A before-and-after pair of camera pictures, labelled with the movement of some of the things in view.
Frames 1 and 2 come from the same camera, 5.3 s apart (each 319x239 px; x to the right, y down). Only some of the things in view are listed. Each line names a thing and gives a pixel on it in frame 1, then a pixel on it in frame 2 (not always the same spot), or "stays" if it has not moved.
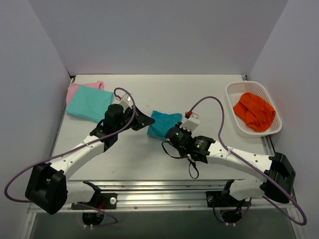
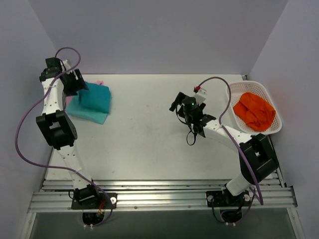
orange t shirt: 255,112 stays
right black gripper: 173,132 to 178,100
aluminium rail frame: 169,196 stays
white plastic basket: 253,114 stays
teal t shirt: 163,122 to 97,97
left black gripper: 134,117 to 75,83
